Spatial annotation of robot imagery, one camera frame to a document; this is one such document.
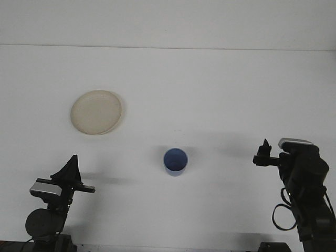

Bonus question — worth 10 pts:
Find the pale blue cup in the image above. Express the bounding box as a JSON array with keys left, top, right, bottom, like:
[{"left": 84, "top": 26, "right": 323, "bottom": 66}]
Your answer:
[{"left": 163, "top": 148, "right": 188, "bottom": 178}]

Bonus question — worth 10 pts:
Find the pale round plate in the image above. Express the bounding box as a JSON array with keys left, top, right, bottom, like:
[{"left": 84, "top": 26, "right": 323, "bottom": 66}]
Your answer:
[{"left": 70, "top": 89, "right": 125, "bottom": 136}]

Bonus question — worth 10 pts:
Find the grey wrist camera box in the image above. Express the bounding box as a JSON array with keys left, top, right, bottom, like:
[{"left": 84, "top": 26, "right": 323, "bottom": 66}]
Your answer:
[
  {"left": 278, "top": 138, "right": 314, "bottom": 148},
  {"left": 29, "top": 182, "right": 64, "bottom": 197}
]

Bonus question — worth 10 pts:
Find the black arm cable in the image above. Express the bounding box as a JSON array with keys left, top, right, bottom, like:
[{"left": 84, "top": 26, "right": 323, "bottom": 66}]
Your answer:
[
  {"left": 271, "top": 186, "right": 336, "bottom": 232},
  {"left": 21, "top": 237, "right": 36, "bottom": 252}
]

